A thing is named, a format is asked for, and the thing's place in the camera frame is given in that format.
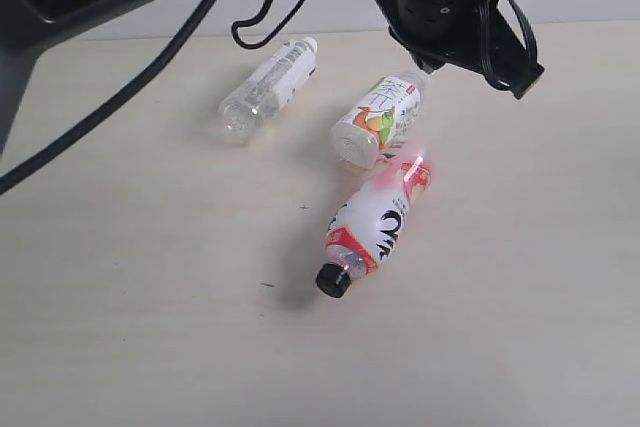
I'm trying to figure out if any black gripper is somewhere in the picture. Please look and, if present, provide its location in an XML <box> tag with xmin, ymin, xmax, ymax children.
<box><xmin>375</xmin><ymin>0</ymin><xmax>544</xmax><ymax>99</ymax></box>

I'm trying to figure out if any pink white bottle black cap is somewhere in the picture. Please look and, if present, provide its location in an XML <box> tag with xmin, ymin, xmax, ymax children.
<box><xmin>316</xmin><ymin>139</ymin><xmax>431</xmax><ymax>298</ymax></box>

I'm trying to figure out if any clear bottle white grey label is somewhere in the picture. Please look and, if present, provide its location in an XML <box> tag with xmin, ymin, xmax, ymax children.
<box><xmin>219</xmin><ymin>37</ymin><xmax>318</xmax><ymax>144</ymax></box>

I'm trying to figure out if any tea bottle fruit label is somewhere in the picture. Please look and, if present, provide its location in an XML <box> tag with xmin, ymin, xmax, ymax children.
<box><xmin>330</xmin><ymin>69</ymin><xmax>429</xmax><ymax>169</ymax></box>

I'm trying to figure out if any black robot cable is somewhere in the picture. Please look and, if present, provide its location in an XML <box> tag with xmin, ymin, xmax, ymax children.
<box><xmin>0</xmin><ymin>0</ymin><xmax>331</xmax><ymax>196</ymax></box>

